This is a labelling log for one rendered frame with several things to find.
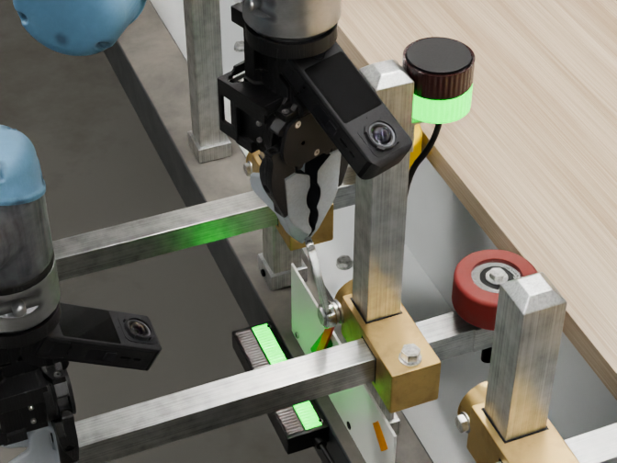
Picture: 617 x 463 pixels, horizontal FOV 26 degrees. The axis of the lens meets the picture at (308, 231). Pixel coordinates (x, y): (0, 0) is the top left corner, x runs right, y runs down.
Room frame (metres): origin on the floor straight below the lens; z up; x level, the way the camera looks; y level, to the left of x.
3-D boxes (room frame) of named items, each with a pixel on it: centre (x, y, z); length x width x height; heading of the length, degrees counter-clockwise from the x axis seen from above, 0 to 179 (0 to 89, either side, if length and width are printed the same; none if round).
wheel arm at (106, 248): (1.08, 0.10, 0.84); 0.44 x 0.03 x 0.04; 112
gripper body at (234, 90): (0.89, 0.02, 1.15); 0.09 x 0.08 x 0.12; 42
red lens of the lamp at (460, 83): (0.94, -0.11, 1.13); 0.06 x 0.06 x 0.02
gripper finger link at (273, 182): (0.85, 0.02, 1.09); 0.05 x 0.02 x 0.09; 132
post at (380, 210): (0.92, -0.06, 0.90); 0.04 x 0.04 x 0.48; 22
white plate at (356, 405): (0.94, -0.03, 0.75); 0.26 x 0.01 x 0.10; 22
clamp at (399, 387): (0.90, -0.08, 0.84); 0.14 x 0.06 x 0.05; 22
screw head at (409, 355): (0.85, -0.09, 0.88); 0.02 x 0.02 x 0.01
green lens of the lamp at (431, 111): (0.94, -0.11, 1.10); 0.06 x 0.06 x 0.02
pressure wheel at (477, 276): (0.92, -0.18, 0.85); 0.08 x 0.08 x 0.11
